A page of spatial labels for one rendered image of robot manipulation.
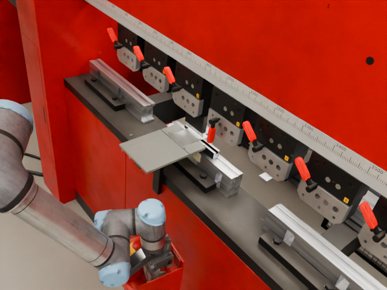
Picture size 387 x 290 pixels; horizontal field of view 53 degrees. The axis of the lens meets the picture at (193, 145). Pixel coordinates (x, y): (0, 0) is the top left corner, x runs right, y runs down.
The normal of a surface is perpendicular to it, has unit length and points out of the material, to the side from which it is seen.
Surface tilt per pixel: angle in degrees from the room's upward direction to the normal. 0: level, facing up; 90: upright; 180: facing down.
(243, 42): 90
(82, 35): 90
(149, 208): 5
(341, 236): 0
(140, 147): 0
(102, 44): 90
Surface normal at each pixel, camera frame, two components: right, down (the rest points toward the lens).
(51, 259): 0.11, -0.79
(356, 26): -0.77, 0.31
